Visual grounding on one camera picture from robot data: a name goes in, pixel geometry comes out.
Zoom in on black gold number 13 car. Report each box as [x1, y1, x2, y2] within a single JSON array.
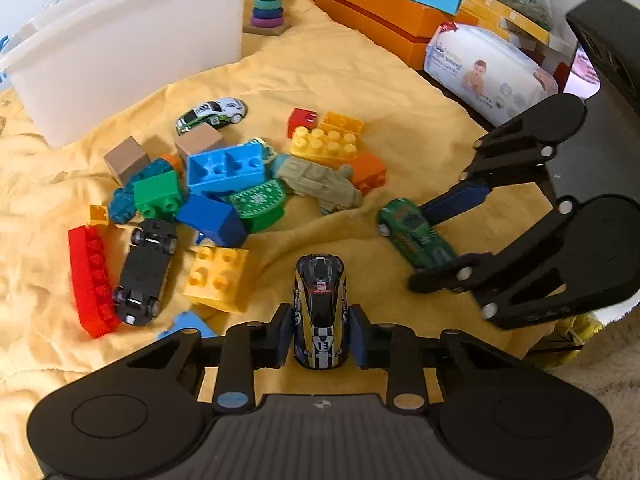
[[293, 254, 350, 370]]

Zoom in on small blue duplo brick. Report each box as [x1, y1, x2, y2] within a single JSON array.
[[156, 311, 217, 340]]

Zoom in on yellow 2x2 duplo brick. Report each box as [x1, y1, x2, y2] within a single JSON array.
[[183, 246, 252, 313]]

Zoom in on dark green toy car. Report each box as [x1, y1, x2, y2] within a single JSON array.
[[376, 197, 458, 269]]

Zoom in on dark blue block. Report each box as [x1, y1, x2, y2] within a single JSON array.
[[176, 194, 247, 248]]

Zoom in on green arch block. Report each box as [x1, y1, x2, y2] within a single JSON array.
[[228, 179, 288, 233]]

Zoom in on black toy car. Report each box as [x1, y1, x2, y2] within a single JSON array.
[[113, 219, 178, 326]]

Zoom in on orange duplo brick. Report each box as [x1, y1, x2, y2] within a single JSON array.
[[349, 153, 386, 196]]

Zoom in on green duplo brick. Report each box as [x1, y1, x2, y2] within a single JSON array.
[[134, 170, 183, 221]]

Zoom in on light blue duplo brick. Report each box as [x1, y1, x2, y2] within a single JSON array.
[[186, 143, 266, 196]]

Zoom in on yellow duplo brick large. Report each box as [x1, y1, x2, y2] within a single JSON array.
[[290, 127, 359, 169]]

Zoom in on teal toy car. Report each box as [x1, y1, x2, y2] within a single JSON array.
[[107, 154, 184, 224]]

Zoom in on green white toy car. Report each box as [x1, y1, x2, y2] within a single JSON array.
[[175, 98, 248, 136]]

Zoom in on baby wipes pack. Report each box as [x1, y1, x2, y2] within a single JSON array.
[[424, 22, 558, 126]]

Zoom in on long red duplo brick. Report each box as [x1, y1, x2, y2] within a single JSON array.
[[68, 226, 120, 338]]

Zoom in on yellow quilted blanket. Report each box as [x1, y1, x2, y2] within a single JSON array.
[[1, 0, 551, 479]]

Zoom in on orange cardboard box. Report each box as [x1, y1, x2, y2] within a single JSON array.
[[314, 0, 480, 70]]

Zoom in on small yellow duplo piece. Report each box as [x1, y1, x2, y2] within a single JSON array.
[[88, 204, 110, 228]]

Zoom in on wooden cube block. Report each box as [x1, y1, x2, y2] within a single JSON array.
[[175, 124, 227, 160], [103, 136, 151, 186]]

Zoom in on red cube block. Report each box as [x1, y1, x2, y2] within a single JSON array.
[[286, 107, 318, 139]]

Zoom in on white plastic storage bin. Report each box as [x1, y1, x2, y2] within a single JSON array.
[[1, 0, 244, 148]]

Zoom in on rainbow ring stacking toy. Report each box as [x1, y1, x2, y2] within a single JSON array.
[[243, 0, 290, 36]]

